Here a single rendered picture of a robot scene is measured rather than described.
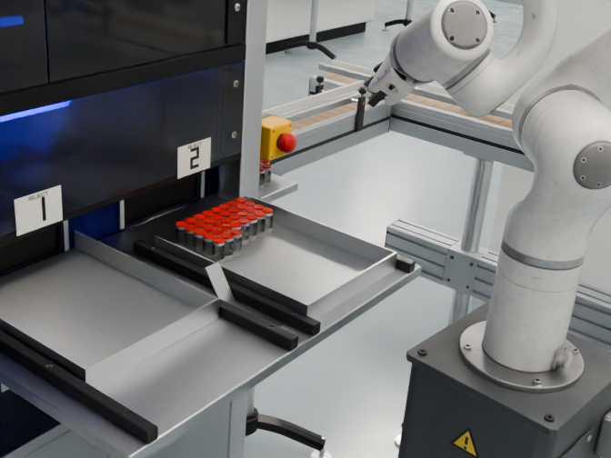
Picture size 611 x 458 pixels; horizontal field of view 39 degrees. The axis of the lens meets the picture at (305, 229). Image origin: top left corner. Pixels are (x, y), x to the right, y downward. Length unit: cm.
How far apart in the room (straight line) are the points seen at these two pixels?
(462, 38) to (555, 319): 45
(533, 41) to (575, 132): 12
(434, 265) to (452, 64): 141
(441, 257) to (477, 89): 136
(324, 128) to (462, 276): 62
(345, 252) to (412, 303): 168
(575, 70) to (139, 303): 74
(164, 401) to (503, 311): 51
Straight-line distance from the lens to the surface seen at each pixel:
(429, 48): 109
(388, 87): 125
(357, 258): 155
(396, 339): 300
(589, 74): 124
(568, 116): 114
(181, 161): 155
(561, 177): 113
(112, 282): 144
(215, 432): 197
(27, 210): 136
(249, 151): 170
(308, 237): 161
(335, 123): 212
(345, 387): 273
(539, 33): 112
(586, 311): 231
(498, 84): 112
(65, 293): 142
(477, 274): 240
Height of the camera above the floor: 158
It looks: 25 degrees down
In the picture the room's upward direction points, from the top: 5 degrees clockwise
